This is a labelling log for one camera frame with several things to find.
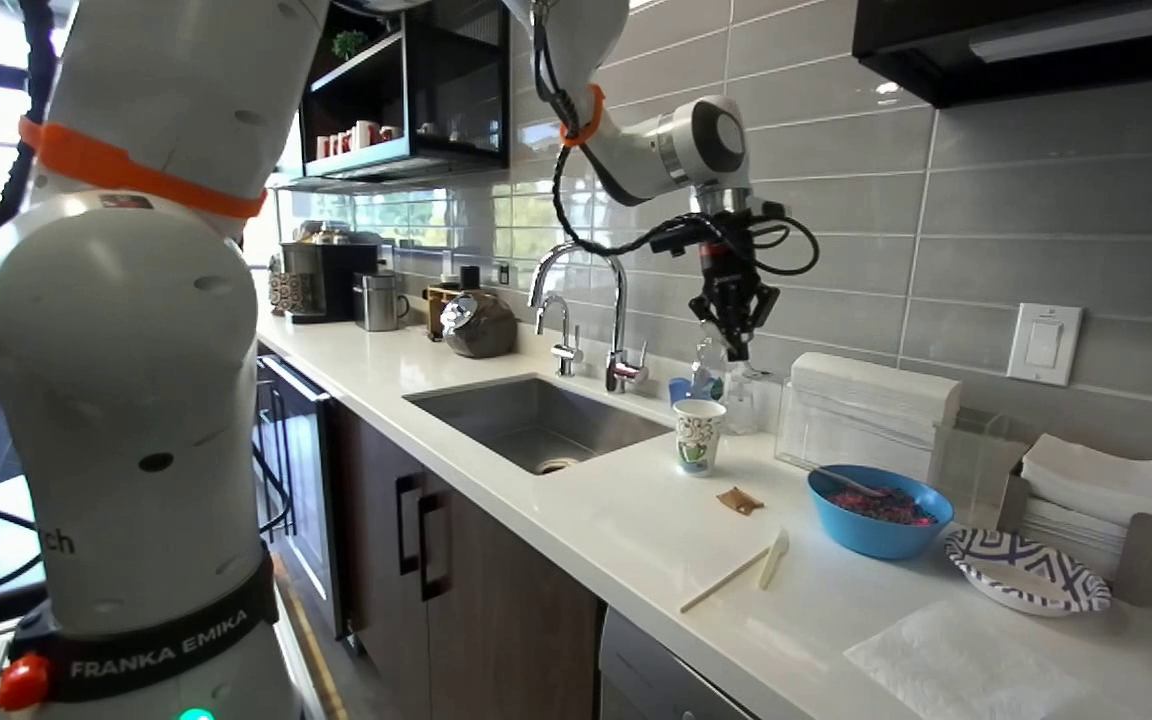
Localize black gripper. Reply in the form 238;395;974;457
694;208;782;354

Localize black cabinet handle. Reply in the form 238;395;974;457
411;490;457;604
392;470;433;582

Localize orange cable strap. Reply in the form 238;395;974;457
554;81;612;153
15;112;270;225

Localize dark wall shelf cabinet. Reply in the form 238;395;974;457
265;0;514;191

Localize white wall outlet plate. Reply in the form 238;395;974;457
1002;301;1089;394

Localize brown paper packet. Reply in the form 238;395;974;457
714;486;768;521

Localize dark kettle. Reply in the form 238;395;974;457
435;263;522;365

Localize white paper sheet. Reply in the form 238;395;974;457
839;593;1152;720

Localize black coffee maker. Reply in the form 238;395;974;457
275;237;387;330

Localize blue bowl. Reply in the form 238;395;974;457
804;459;960;565

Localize colourful bead contents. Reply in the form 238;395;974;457
822;478;945;534

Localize tall chrome faucet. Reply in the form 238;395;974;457
522;242;648;400

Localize white box container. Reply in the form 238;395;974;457
776;350;964;490

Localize white paper coffee cup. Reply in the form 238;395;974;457
666;395;731;481

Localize stainless steel sink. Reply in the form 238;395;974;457
398;373;677;481

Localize short pale stir stick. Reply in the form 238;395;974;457
757;528;796;596

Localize white napkin stack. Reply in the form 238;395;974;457
1017;427;1152;545

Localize small chrome tap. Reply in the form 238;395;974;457
531;293;589;382

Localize dark wood base cabinet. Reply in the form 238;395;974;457
327;395;768;720

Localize metal canister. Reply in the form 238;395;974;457
354;267;416;335

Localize patterned paper plate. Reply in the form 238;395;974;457
940;521;1116;622

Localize small brown jar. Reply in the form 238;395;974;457
416;280;457;343

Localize clear soap bottle green cap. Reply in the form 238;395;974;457
684;330;726;406

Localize black under-counter appliance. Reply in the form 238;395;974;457
250;350;345;633

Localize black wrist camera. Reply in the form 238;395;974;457
660;213;726;262

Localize black range hood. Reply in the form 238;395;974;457
848;0;1152;112

